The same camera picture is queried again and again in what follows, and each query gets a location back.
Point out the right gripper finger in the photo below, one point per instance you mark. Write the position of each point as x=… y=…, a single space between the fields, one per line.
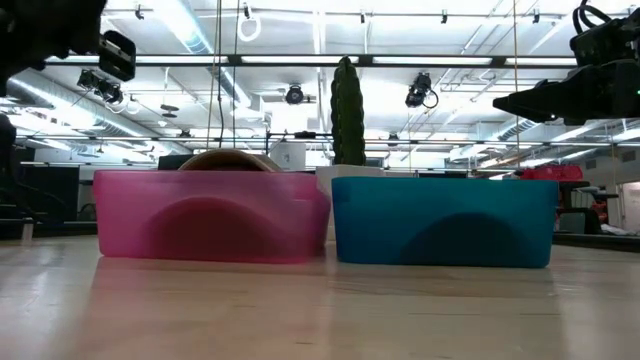
x=540 y=102

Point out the dark blue cap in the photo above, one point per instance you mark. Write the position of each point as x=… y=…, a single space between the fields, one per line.
x=465 y=240

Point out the beige cap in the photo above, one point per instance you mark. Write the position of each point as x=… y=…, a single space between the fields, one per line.
x=215 y=230
x=230 y=161

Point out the red bag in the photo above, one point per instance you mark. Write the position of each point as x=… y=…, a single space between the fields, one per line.
x=550 y=173

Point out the black ceiling spotlight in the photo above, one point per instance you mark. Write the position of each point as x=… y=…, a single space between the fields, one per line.
x=419 y=90
x=100 y=87
x=295 y=95

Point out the blue plastic bin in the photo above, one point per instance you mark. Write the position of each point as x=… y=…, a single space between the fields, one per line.
x=445 y=220

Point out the green cactus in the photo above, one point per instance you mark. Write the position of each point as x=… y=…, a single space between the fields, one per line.
x=347 y=115

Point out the white hexagonal plant pot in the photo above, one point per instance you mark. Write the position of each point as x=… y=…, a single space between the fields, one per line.
x=350 y=171

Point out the long black horizontal beam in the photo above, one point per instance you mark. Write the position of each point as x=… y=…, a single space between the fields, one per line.
x=300 y=60

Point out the red plastic bin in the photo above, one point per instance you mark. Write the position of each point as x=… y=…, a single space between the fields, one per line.
x=210 y=215

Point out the white box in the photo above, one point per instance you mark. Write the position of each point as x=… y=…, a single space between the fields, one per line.
x=289 y=156

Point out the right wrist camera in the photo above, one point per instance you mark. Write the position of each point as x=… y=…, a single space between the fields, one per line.
x=607 y=42

